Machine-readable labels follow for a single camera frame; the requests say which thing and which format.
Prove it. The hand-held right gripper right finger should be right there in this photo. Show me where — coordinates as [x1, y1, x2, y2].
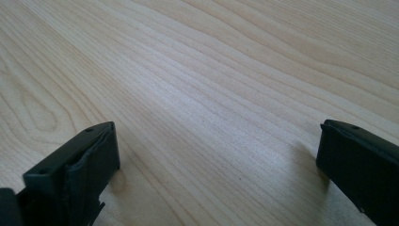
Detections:
[315, 119, 399, 226]

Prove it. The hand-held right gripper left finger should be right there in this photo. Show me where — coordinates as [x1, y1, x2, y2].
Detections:
[17, 121, 121, 226]

